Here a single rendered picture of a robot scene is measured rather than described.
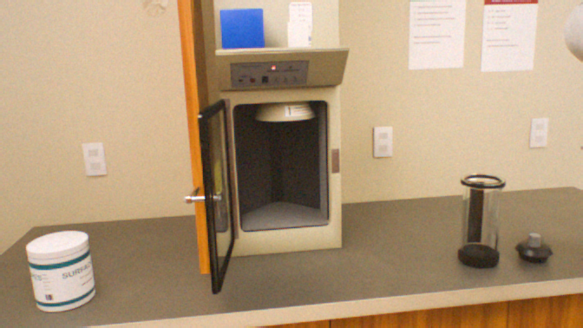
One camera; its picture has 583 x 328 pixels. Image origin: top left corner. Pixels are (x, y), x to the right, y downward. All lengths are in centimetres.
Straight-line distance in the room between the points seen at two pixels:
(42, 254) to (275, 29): 77
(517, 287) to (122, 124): 131
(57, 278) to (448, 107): 140
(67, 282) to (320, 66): 78
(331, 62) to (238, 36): 24
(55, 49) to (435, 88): 133
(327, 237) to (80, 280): 65
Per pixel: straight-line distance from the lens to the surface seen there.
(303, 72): 120
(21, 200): 190
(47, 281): 121
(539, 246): 141
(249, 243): 135
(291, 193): 154
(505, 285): 126
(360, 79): 174
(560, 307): 141
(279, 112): 129
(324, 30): 127
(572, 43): 96
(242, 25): 114
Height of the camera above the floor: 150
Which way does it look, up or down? 13 degrees down
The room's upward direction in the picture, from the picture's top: 2 degrees counter-clockwise
